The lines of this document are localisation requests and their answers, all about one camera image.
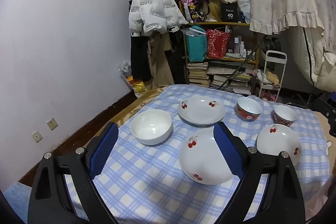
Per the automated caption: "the wooden shelf with clutter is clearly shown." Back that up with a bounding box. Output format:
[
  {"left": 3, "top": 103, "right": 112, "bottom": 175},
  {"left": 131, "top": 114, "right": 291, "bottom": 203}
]
[{"left": 181, "top": 21, "right": 260, "bottom": 90}]

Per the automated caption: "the red patterned bag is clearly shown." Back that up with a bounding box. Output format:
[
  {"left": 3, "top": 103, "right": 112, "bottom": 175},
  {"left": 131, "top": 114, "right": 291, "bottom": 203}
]
[{"left": 206, "top": 29, "right": 231, "bottom": 59}]

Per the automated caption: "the group of white toiletry bottles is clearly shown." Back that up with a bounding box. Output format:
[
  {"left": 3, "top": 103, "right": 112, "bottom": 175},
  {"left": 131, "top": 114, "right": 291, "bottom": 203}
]
[{"left": 234, "top": 36, "right": 252, "bottom": 58}]

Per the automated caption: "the black hanging garment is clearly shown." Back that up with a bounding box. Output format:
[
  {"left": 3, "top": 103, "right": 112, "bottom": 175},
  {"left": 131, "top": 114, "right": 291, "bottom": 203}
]
[{"left": 168, "top": 27, "right": 188, "bottom": 84}]

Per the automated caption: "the yellow packet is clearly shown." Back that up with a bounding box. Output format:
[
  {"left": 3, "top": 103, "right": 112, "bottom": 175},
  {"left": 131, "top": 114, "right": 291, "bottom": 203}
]
[{"left": 265, "top": 72, "right": 280, "bottom": 84}]

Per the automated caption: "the black box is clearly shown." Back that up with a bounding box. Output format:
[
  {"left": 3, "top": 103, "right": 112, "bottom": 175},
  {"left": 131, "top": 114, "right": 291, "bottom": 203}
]
[{"left": 220, "top": 2, "right": 240, "bottom": 23}]

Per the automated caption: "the pink plush item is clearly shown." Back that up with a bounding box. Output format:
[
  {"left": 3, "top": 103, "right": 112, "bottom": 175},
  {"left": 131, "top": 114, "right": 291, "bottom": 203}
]
[{"left": 259, "top": 89, "right": 276, "bottom": 102}]

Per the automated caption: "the white duvet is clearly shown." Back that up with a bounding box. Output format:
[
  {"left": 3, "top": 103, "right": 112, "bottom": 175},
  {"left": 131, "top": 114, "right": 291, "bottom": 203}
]
[{"left": 294, "top": 26, "right": 336, "bottom": 90}]

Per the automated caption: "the yellow plastic bag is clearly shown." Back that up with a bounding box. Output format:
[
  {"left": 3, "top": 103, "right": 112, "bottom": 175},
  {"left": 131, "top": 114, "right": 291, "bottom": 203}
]
[{"left": 127, "top": 76, "right": 147, "bottom": 98}]

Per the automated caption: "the small red patterned bowl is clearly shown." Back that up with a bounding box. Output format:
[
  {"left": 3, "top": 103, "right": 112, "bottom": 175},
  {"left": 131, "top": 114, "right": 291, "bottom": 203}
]
[{"left": 272, "top": 105, "right": 298, "bottom": 128}]

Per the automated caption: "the thin dark pole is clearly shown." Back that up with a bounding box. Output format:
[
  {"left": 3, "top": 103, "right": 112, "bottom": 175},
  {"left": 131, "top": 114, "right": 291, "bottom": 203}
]
[{"left": 218, "top": 37, "right": 266, "bottom": 90}]

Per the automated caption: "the white printed plastic bag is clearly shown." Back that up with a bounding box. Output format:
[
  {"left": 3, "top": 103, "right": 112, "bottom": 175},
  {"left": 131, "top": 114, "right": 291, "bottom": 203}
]
[{"left": 119, "top": 60, "right": 133, "bottom": 78}]

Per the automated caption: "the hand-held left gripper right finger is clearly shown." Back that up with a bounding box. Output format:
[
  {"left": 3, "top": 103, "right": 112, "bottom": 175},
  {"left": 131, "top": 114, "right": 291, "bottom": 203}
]
[{"left": 213, "top": 122, "right": 306, "bottom": 224}]

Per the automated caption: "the pink fabric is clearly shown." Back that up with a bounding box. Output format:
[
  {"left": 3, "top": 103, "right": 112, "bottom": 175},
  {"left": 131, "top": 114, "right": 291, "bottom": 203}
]
[{"left": 306, "top": 174, "right": 335, "bottom": 222}]

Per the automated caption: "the plain white bowl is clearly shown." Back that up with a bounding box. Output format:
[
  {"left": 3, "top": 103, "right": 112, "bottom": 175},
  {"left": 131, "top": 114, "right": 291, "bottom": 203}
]
[{"left": 130, "top": 109, "right": 172, "bottom": 146}]

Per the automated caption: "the beige coat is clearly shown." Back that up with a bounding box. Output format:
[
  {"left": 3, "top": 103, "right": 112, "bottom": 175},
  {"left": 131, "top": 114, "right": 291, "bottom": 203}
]
[{"left": 147, "top": 32, "right": 175, "bottom": 88}]

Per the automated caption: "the teal bag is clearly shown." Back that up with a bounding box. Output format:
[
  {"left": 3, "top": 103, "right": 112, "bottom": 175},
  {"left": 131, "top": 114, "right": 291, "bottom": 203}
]
[{"left": 186, "top": 26, "right": 208, "bottom": 62}]

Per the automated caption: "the white trolley cart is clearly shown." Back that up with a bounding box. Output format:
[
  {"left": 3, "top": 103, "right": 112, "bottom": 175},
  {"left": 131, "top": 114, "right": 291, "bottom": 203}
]
[{"left": 252, "top": 51, "right": 287, "bottom": 102}]

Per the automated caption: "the black coat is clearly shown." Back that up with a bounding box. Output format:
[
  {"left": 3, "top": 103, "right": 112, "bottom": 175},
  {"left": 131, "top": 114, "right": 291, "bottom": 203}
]
[{"left": 130, "top": 31, "right": 153, "bottom": 83}]

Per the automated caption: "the white packet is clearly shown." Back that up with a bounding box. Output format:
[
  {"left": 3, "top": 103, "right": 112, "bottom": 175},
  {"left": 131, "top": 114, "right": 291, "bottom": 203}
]
[{"left": 256, "top": 69, "right": 268, "bottom": 83}]

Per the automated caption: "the pink printed bag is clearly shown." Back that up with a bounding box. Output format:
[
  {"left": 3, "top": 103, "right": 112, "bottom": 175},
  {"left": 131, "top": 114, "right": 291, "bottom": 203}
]
[{"left": 179, "top": 0, "right": 208, "bottom": 23}]

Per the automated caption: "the white cherry print plate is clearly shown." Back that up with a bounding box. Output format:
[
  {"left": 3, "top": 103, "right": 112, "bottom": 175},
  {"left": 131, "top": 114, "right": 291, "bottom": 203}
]
[
  {"left": 256, "top": 124, "right": 302, "bottom": 167},
  {"left": 178, "top": 95, "right": 226, "bottom": 125},
  {"left": 179, "top": 127, "right": 242, "bottom": 186}
]

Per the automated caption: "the clear white plastic bag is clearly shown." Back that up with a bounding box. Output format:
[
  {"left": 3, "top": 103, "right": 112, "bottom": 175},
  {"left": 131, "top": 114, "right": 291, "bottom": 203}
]
[{"left": 238, "top": 0, "right": 252, "bottom": 20}]

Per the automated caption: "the blue checked tablecloth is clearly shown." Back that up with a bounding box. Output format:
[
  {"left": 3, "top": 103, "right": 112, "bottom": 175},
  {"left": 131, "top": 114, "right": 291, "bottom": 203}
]
[{"left": 63, "top": 84, "right": 330, "bottom": 224}]

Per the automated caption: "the brown wig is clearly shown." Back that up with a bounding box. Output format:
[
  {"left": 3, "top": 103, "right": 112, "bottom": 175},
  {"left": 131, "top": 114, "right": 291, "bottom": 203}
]
[{"left": 205, "top": 0, "right": 224, "bottom": 22}]

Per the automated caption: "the large red patterned bowl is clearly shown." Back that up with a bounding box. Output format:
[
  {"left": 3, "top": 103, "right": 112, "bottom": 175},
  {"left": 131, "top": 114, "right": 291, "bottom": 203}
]
[{"left": 235, "top": 97, "right": 262, "bottom": 122}]

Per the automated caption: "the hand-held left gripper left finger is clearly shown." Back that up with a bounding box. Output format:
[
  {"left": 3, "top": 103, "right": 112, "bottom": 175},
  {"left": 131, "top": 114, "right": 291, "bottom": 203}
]
[{"left": 28, "top": 122, "right": 120, "bottom": 224}]

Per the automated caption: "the stack of books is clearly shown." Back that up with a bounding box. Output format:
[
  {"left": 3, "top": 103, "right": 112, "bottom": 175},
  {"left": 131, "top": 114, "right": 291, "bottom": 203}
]
[{"left": 187, "top": 62, "right": 210, "bottom": 86}]

